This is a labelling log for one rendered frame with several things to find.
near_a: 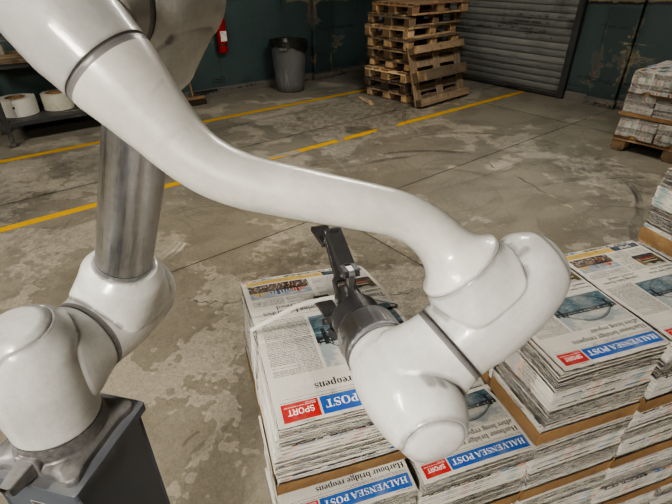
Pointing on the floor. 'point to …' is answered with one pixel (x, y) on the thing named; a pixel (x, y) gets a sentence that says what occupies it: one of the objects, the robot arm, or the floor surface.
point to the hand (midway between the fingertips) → (321, 264)
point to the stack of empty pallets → (392, 52)
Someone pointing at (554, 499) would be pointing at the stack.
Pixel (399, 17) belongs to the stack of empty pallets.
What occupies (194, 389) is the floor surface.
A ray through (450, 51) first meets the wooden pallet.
